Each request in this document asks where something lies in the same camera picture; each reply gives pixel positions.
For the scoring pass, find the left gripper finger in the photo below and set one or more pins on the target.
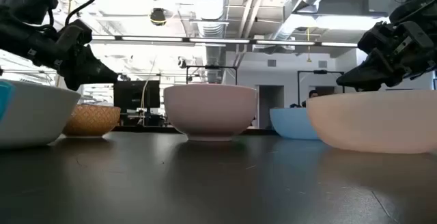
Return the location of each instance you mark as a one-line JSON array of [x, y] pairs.
[[75, 80], [102, 72]]

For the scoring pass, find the orange patterned bowl green inside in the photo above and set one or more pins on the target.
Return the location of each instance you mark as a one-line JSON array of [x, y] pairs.
[[92, 119]]

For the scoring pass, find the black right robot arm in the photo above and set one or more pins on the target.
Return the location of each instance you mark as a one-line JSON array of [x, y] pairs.
[[416, 9]]

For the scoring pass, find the seated person in white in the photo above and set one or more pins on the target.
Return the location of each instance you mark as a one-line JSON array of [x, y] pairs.
[[321, 71]]

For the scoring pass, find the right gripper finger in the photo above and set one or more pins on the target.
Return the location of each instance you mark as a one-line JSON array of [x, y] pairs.
[[392, 79], [355, 77]]

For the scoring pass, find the black ceiling dome device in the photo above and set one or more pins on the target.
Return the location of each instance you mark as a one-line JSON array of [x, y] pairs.
[[158, 16]]

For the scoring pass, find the black station frame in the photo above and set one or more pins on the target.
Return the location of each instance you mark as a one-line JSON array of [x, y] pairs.
[[211, 67]]

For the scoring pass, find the black monitor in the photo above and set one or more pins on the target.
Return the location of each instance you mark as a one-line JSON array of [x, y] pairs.
[[133, 96]]

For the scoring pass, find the small black round device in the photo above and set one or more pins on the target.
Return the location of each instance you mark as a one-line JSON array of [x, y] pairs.
[[182, 63]]

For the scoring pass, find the ceiling strip light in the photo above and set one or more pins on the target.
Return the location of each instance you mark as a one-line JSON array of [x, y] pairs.
[[152, 39], [338, 44], [218, 41], [285, 42], [104, 38]]

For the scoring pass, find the grey wall vent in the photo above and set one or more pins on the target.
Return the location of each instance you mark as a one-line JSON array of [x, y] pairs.
[[322, 63], [271, 63]]

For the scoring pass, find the white bowl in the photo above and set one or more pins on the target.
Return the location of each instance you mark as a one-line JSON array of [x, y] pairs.
[[37, 114]]

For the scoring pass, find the large peach bowl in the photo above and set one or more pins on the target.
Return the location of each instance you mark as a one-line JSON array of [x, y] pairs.
[[372, 125]]

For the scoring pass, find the pale pink bowl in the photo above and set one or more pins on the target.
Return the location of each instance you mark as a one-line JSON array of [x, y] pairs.
[[210, 111]]

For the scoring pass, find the light blue bowl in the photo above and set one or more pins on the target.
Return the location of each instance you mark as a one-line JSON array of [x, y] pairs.
[[290, 123]]

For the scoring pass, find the black table frame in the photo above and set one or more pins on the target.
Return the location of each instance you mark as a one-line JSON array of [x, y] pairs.
[[147, 128]]

